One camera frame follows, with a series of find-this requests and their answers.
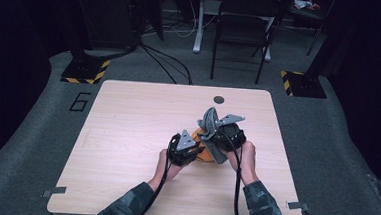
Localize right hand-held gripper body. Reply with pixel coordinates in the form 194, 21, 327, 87
213, 112, 248, 154

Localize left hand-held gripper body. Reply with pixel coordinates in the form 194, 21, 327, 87
167, 128, 200, 168

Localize orange plush toy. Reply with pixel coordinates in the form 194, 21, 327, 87
189, 127, 218, 164

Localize grey cloth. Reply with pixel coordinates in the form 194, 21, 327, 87
194, 105, 233, 166

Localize person's left hand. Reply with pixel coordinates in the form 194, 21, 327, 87
146, 147, 190, 194

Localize person's right hand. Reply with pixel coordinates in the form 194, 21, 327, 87
224, 139, 262, 187

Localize black yellow striped stand base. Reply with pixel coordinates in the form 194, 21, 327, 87
278, 70, 329, 100
60, 57, 111, 86

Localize grey tape strip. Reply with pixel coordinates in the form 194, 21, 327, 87
41, 185, 67, 200
285, 201, 311, 212

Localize black folding chair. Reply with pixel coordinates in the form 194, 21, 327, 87
209, 0, 283, 87

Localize white desk leg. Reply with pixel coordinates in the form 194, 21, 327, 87
192, 0, 207, 54

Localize black side table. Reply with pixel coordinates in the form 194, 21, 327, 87
286, 0, 336, 59

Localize colourful items on side table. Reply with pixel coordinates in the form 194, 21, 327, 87
293, 0, 321, 12

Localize dark cabinet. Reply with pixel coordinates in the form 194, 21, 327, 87
71, 0, 143, 52

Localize left hand-held gripper cable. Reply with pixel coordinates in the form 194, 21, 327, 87
140, 131, 181, 215

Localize hand-held gripper cable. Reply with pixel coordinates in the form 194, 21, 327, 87
140, 131, 181, 215
218, 131, 248, 215

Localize right hand-held gripper cable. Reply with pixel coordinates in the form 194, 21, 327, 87
218, 131, 248, 215

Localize black floor cables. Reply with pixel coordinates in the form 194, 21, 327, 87
136, 42, 196, 86

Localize white cable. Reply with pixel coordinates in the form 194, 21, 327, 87
169, 0, 219, 41

